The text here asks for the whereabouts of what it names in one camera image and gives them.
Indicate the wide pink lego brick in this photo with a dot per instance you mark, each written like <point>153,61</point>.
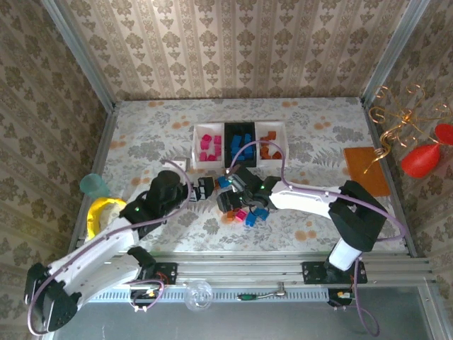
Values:
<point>205,141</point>

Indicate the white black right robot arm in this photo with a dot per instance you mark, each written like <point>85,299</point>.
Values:
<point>304,202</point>

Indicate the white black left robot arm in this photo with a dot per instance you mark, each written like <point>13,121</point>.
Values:
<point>99,255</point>

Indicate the black plastic container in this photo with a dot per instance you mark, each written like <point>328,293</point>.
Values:
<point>228,129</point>

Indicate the teal plastic cup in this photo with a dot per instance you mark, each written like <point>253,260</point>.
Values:
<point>92,184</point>

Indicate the yellow banana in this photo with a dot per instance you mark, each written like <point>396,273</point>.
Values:
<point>92,216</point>

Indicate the clear glass bulb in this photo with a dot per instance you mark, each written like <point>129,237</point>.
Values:
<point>198,295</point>

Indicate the small metal latch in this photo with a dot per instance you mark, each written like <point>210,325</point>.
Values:
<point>281,287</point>

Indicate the grey metal panel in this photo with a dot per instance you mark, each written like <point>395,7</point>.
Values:
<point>247,322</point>

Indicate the orange wooden board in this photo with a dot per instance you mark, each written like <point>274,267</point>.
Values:
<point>364,166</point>

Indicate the large red teardrop ornament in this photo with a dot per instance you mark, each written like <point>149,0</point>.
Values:
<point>421,161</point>

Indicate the small red ornament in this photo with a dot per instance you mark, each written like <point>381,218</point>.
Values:
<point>445,134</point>

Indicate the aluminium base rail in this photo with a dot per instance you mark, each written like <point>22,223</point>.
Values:
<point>240,269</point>

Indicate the aluminium table side rail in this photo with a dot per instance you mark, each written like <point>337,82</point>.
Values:
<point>102,152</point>
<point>380,141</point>

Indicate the black connector bracket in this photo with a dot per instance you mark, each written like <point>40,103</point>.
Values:
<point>141,294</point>
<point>336,297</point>

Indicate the aluminium frame post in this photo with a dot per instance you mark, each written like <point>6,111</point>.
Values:
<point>393,53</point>
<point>81,60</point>

